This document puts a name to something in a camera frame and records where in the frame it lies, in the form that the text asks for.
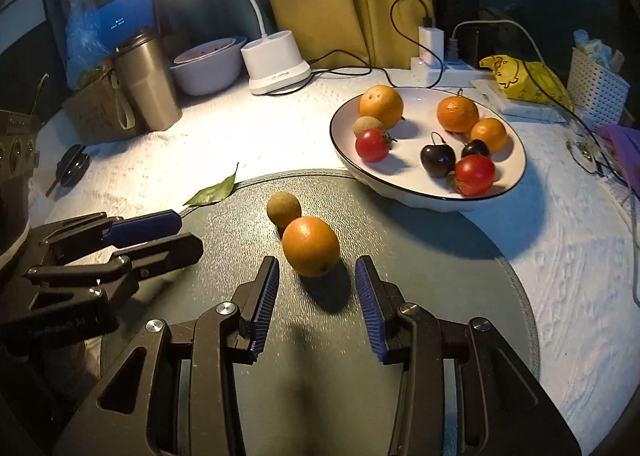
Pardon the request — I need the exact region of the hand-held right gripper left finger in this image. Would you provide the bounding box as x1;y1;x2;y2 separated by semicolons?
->
75;256;281;456

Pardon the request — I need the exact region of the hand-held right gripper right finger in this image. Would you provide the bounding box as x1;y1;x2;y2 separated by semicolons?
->
354;256;583;456

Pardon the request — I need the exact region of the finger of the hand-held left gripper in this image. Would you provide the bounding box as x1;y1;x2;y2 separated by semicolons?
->
30;210;183;262
22;233;205;309

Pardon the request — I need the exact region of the brown longan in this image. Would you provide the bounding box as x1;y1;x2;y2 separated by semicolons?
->
353;116;386;138
266;191;302;229

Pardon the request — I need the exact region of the white plate with black rim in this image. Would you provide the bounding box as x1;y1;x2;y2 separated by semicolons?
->
329;86;530;213

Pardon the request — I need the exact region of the dark cherry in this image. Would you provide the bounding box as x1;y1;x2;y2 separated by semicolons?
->
420;132;457;179

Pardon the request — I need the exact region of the red cherry tomato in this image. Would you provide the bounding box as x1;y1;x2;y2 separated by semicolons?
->
452;154;497;197
355;128;393;163

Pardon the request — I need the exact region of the dark grape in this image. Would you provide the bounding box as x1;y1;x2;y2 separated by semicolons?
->
461;138;491;159

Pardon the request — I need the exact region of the small orange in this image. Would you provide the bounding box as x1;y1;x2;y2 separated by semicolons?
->
470;117;509;153

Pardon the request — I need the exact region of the orange with green stem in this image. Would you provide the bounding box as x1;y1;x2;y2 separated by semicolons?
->
437;95;480;134

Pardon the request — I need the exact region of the green leaf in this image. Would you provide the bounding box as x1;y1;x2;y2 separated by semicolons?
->
182;162;241;208

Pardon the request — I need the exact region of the round grey placemat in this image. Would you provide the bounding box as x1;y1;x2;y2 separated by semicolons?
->
100;168;543;456

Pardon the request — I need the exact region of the black round case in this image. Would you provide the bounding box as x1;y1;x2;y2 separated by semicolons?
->
47;145;91;197

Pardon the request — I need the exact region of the cardboard box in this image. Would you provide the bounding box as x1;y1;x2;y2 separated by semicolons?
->
61;71;146;144

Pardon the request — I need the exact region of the steel tumbler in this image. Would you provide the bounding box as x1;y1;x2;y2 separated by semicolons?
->
111;33;183;133

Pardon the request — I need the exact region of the pale purple bowl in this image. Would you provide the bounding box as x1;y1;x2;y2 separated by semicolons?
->
169;36;249;97

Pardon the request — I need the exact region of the small white bowl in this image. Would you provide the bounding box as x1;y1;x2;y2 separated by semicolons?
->
174;37;236;64

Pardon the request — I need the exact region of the clear plastic bag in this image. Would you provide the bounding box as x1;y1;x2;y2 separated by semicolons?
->
57;0;118;89

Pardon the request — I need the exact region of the white desk lamp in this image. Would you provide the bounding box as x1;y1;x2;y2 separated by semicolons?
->
125;0;312;96

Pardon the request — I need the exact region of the white textured tablecloth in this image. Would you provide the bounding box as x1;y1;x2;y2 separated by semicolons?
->
20;63;640;447

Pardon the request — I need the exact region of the small monitor with blue screen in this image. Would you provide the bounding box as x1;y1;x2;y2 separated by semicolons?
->
97;0;153;49

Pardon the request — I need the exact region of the white power strip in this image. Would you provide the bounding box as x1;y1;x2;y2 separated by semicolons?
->
410;56;482;89

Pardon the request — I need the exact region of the white charger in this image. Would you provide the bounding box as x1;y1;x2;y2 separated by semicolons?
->
418;26;445;62

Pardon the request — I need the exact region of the yellow plastic bag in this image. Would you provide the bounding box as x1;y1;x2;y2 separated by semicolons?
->
479;54;573;109

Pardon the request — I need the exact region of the purple cloth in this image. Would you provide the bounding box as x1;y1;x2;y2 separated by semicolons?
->
597;123;640;187

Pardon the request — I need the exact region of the white woven basket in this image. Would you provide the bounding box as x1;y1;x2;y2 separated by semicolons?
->
566;46;631;119

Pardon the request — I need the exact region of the white toiletry bottle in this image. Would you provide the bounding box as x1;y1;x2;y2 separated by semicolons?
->
574;29;625;72

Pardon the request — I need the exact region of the black cable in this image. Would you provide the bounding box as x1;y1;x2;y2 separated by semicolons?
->
270;0;435;97

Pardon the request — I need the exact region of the white cable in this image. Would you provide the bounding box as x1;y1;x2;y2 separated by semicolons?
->
452;20;576;112

